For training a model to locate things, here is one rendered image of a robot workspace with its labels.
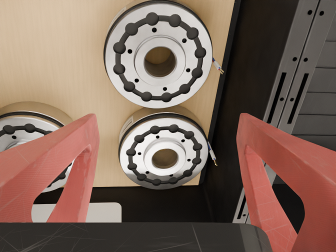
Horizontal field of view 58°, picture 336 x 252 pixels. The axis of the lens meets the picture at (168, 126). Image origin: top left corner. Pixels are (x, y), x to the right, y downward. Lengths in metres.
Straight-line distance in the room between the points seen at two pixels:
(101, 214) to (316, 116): 0.29
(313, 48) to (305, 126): 0.19
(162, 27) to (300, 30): 0.11
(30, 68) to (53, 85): 0.03
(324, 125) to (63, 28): 0.33
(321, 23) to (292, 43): 0.02
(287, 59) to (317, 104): 0.18
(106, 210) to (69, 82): 0.16
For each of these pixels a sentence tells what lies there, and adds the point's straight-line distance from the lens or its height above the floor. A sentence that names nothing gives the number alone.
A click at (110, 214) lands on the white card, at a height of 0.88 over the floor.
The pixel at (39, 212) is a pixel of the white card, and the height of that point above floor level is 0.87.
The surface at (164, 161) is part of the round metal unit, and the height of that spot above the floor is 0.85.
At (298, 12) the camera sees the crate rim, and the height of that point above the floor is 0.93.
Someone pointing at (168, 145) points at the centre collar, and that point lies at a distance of 0.33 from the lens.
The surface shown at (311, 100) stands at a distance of 0.41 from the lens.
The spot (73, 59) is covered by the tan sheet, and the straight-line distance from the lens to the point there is 0.32.
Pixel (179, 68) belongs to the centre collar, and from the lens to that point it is 0.29.
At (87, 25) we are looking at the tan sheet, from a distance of 0.31.
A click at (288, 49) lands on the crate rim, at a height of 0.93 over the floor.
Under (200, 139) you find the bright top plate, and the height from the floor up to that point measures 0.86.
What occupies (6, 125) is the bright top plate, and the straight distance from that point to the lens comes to 0.34.
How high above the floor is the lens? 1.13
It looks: 57 degrees down
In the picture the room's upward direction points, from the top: 167 degrees clockwise
